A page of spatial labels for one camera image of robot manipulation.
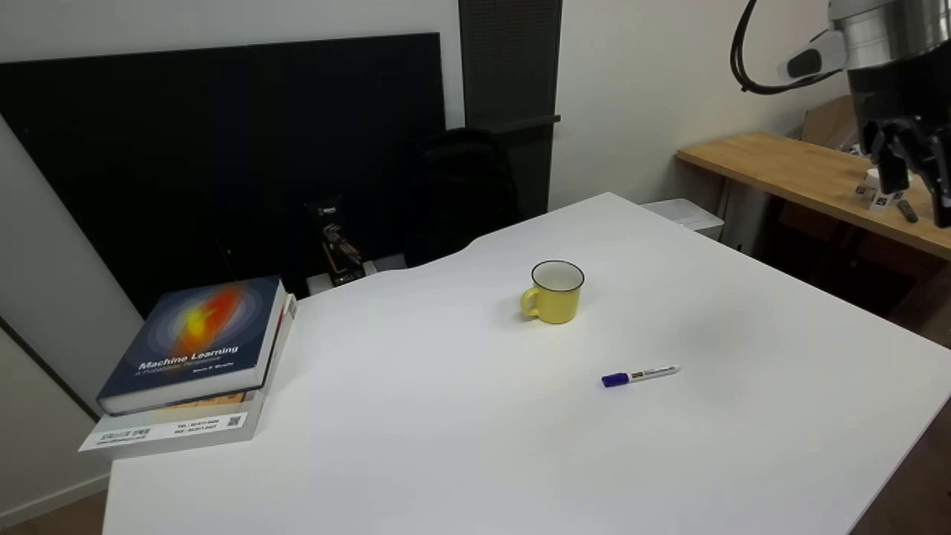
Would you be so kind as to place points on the blue book with orange cover art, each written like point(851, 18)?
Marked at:
point(198, 336)

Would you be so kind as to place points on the white marker with blue cap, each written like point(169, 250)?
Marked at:
point(633, 376)

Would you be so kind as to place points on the black office chair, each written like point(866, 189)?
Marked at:
point(464, 189)

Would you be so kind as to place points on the stack of books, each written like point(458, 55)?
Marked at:
point(168, 430)

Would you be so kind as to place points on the yellow enamel cup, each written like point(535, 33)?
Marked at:
point(559, 302)

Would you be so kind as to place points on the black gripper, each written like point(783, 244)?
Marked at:
point(895, 92)

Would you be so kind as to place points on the black camera on stand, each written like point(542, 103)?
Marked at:
point(339, 247)

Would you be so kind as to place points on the dark grey pillar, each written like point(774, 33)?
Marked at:
point(510, 61)

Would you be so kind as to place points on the white paper cup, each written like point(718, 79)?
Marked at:
point(871, 196)

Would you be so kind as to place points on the wooden side table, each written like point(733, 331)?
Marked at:
point(791, 166)

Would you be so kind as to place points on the small grey hand tool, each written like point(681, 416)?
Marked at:
point(908, 210)

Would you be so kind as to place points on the large black panel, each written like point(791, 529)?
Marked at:
point(198, 150)

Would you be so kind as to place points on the brown cardboard box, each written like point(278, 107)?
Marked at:
point(828, 120)

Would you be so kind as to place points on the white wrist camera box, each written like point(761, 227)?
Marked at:
point(814, 61)

